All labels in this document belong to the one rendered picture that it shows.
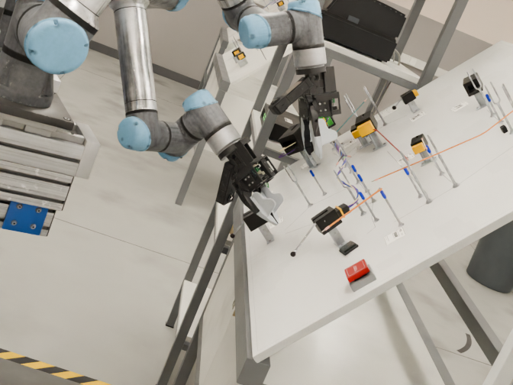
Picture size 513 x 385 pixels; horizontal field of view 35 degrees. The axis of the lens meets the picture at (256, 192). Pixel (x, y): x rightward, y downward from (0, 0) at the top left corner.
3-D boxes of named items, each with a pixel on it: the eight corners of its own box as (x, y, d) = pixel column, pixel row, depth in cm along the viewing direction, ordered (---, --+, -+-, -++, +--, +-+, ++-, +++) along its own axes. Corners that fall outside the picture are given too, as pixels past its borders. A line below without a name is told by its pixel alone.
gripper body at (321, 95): (342, 117, 187) (337, 64, 185) (307, 122, 185) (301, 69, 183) (331, 114, 194) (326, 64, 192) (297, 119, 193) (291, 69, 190)
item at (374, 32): (310, 33, 279) (332, -21, 274) (301, 26, 301) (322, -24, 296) (388, 65, 284) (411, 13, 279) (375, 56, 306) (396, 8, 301)
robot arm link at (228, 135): (201, 145, 191) (221, 137, 197) (211, 161, 190) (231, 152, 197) (219, 128, 186) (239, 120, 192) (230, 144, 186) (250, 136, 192)
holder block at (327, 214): (318, 231, 197) (310, 218, 196) (337, 218, 197) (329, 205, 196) (324, 235, 193) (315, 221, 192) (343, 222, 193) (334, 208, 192)
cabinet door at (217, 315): (197, 395, 239) (246, 280, 229) (202, 314, 291) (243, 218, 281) (203, 397, 239) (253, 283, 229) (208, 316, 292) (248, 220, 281)
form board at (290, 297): (245, 197, 283) (242, 193, 283) (504, 44, 271) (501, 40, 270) (256, 363, 171) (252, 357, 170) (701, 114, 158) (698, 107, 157)
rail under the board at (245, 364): (235, 383, 172) (246, 357, 170) (232, 210, 284) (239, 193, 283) (259, 391, 172) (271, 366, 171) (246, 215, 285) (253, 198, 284)
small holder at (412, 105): (397, 118, 259) (388, 101, 257) (419, 105, 258) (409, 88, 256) (400, 121, 254) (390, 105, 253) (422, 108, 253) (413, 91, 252)
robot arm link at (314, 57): (298, 50, 182) (288, 50, 190) (300, 71, 183) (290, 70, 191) (329, 46, 184) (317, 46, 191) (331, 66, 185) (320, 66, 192)
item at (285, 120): (261, 137, 288) (269, 120, 286) (258, 117, 322) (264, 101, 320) (345, 169, 292) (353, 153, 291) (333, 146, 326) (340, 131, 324)
